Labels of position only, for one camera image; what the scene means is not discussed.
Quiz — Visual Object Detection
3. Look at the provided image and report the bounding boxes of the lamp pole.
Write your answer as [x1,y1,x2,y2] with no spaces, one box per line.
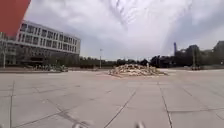
[98,48,104,70]

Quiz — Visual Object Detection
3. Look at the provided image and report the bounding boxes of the row of trees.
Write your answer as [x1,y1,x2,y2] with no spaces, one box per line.
[49,53,151,70]

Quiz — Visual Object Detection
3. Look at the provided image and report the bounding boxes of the wooden lattice dome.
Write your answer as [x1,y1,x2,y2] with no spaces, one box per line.
[107,63,164,78]

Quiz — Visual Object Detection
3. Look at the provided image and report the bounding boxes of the grey paved plaza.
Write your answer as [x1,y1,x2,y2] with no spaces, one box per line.
[0,68,224,128]

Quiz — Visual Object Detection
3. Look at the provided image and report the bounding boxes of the row of parked bicycles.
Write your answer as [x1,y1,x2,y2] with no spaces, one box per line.
[32,63,70,73]

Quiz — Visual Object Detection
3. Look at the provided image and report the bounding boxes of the distant tower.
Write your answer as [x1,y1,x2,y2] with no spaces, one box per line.
[173,41,178,57]

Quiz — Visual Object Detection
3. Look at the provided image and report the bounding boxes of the robot's own part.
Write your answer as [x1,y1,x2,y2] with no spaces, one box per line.
[72,122,83,128]
[135,121,146,128]

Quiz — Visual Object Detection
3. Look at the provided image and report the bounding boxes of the large white office building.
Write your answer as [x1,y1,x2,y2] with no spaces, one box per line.
[0,20,82,67]

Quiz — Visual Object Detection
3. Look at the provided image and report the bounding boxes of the group of dark trees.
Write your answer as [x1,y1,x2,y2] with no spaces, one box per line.
[149,40,224,69]

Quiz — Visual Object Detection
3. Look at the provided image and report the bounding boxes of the red structure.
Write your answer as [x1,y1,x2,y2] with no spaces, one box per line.
[0,0,32,38]

